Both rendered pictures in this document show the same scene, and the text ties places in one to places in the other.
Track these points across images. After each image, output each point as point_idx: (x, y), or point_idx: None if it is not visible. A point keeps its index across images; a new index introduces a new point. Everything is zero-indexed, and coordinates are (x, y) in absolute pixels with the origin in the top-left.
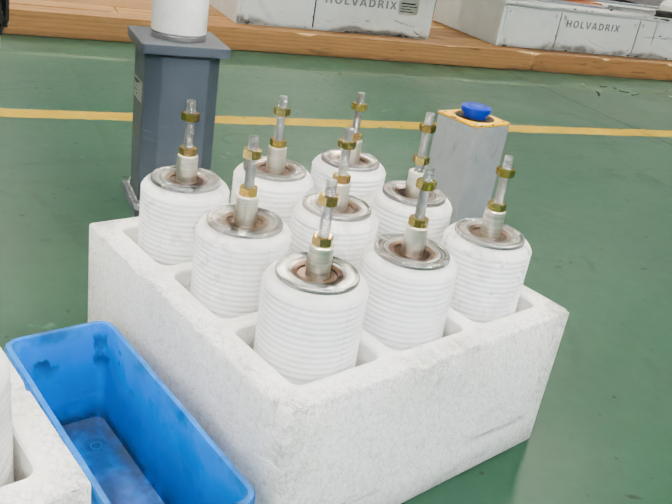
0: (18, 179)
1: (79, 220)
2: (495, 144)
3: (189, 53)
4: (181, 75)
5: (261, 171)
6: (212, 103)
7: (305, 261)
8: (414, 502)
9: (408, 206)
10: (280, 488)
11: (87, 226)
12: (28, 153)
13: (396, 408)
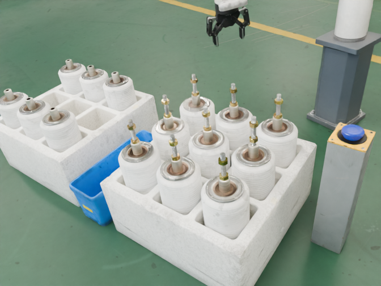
0: (299, 84)
1: (285, 109)
2: (350, 159)
3: (335, 47)
4: (333, 57)
5: (224, 113)
6: (350, 76)
7: (144, 146)
8: (168, 264)
9: (235, 157)
10: (108, 206)
11: (283, 112)
12: None
13: (141, 215)
